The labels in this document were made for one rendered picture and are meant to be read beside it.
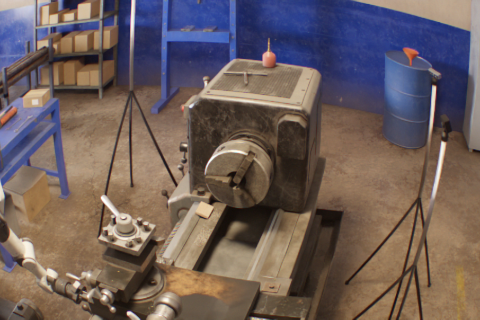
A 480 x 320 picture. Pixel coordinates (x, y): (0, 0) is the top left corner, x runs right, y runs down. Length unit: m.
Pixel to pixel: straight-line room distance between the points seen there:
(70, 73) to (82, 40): 0.49
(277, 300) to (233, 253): 0.54
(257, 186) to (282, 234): 0.27
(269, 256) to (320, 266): 0.68
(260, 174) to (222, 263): 0.43
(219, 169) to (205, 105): 0.29
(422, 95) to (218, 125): 2.97
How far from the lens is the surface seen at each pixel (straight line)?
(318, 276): 2.77
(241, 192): 2.16
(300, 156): 2.25
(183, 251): 2.23
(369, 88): 5.65
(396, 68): 4.85
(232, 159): 2.14
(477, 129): 5.37
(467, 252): 3.84
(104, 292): 1.75
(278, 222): 2.39
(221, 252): 2.39
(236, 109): 2.28
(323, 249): 2.95
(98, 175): 4.50
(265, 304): 1.91
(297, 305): 1.91
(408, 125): 5.00
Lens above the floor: 2.21
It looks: 30 degrees down
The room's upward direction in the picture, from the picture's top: straight up
